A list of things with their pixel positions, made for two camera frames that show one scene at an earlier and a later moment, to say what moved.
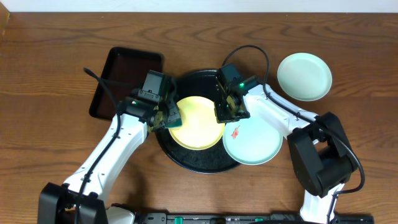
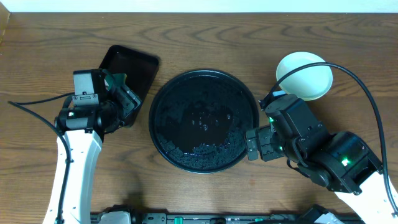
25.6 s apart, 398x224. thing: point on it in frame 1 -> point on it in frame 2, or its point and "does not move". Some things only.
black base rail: (275, 218) does not move
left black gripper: (171, 112) -> (126, 98)
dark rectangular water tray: (125, 71) does not move
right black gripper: (221, 117) -> (263, 136)
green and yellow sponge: (172, 123) -> (115, 79)
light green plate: (252, 141) -> (310, 83)
